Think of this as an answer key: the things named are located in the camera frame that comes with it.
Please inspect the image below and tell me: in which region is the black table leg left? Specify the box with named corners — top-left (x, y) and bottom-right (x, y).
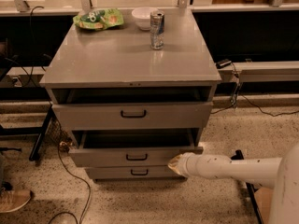
top-left (0, 107), bottom-right (54, 161)

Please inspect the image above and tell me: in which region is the silver drink can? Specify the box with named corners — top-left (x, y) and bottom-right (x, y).
top-left (150, 10), bottom-right (164, 50)

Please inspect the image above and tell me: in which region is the black metal stand right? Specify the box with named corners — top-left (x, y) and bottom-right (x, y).
top-left (231, 149), bottom-right (263, 224)

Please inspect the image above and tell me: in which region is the grey drawer cabinet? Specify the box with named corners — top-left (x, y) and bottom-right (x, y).
top-left (39, 7), bottom-right (222, 182)

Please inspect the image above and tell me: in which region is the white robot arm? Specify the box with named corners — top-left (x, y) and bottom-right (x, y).
top-left (168, 145), bottom-right (299, 224)

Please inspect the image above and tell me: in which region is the black floor cable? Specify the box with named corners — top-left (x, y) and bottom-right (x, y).
top-left (46, 119), bottom-right (93, 224)
top-left (210, 63), bottom-right (299, 118)

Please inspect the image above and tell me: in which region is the grey bottom drawer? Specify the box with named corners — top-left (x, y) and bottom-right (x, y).
top-left (85, 166), bottom-right (181, 180)

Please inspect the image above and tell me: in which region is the white bowl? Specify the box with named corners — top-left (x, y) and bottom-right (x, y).
top-left (131, 7), bottom-right (157, 31)

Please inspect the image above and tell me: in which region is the grey drawer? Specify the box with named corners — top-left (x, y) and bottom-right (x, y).
top-left (53, 102), bottom-right (212, 131)
top-left (85, 166), bottom-right (181, 180)
top-left (70, 129), bottom-right (203, 168)

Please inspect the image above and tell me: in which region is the grey top drawer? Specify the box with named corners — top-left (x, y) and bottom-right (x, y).
top-left (53, 102), bottom-right (212, 131)

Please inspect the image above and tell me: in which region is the black floor cable left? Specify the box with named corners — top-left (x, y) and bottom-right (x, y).
top-left (46, 119), bottom-right (93, 224)

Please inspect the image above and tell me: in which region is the brown shoe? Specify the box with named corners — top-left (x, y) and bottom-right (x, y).
top-left (0, 189), bottom-right (31, 213)

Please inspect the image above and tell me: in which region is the green chip bag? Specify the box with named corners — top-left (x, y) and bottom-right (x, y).
top-left (73, 8), bottom-right (124, 30)

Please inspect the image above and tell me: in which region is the black floor cable right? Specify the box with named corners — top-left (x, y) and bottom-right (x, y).
top-left (210, 63), bottom-right (299, 118)

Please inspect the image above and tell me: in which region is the cardboard box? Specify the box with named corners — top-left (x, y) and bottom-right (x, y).
top-left (254, 187), bottom-right (274, 224)

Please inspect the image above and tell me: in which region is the small black device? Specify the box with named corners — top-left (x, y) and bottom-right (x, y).
top-left (216, 59), bottom-right (232, 69)

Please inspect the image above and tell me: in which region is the black hanging cable left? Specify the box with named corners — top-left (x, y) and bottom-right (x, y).
top-left (0, 5), bottom-right (53, 88)

